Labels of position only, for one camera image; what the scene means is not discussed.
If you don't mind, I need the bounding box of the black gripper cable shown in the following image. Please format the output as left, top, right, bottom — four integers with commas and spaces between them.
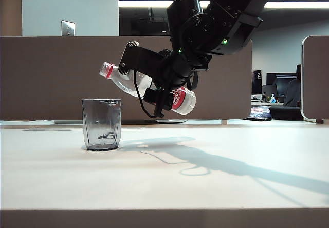
132, 70, 165, 119

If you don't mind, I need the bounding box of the blue red patterned cushion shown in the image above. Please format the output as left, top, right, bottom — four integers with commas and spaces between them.
244, 106, 272, 122

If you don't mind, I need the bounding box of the seated person in dark clothes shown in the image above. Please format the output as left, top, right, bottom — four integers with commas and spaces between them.
282, 64, 302, 107

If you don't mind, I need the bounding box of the narrow brown desk partition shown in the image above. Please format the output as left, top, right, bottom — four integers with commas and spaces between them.
300, 35, 329, 124

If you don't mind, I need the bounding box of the black round cushion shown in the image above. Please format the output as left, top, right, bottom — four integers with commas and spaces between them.
268, 106, 303, 121

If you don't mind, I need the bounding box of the wide brown desk partition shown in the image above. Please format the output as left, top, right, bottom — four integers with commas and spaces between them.
0, 35, 253, 122

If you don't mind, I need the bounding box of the black computer monitor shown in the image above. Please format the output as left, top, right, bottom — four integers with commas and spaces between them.
266, 72, 299, 103

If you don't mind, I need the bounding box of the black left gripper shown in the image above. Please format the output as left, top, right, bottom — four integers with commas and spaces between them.
143, 48, 209, 119

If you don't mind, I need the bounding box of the white ceiling light strip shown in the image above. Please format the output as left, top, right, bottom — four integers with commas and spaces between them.
118, 1, 329, 9

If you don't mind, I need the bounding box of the dark sign with numeral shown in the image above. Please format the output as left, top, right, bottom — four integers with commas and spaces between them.
251, 70, 262, 95

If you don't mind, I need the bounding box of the clear red-label water bottle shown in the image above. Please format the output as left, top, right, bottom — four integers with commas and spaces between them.
99, 61, 197, 116

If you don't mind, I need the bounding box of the metal wall outlet plate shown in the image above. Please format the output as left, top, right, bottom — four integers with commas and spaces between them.
61, 20, 76, 37

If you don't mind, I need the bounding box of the grey faceted glass cup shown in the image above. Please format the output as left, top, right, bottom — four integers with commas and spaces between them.
81, 98, 122, 152

